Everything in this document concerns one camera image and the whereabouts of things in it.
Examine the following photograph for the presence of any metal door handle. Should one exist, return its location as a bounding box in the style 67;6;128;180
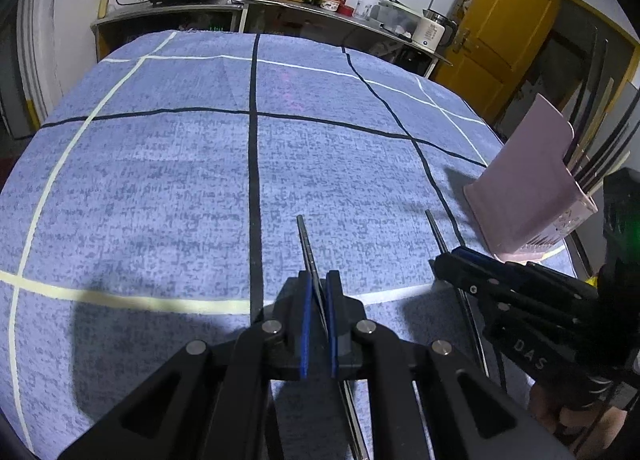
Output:
452;30;473;60

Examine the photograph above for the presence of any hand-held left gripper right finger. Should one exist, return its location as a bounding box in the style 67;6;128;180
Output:
326;270;577;460

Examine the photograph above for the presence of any pink utensil holder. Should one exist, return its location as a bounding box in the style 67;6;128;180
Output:
462;94;598;263

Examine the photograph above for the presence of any bunch of mixed chopsticks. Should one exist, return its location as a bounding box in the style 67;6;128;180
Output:
562;22;640;191

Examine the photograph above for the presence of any white electric kettle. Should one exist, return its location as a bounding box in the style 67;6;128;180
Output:
411;8;458;53

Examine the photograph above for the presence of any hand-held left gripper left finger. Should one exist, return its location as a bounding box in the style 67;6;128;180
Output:
57;270;313;460

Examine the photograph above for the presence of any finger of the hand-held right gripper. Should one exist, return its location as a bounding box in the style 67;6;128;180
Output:
451;246;599;301
430;253;512;321

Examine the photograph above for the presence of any clear plastic container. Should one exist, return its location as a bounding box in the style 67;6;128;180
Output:
370;0;423;38

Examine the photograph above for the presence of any long steel table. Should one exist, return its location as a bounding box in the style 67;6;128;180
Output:
230;0;453;78

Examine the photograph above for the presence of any blue checked blanket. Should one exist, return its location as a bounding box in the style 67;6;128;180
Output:
0;30;581;460

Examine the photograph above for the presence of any yellow wooden door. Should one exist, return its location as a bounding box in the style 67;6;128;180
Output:
432;0;558;125

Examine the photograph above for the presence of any black chopstick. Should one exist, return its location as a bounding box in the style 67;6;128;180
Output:
425;209;491;376
296;214;373;460

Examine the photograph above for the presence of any small steel cabinet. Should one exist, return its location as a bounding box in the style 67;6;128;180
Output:
90;0;248;63

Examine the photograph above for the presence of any person's right hand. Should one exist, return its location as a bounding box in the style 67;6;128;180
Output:
530;382;627;458

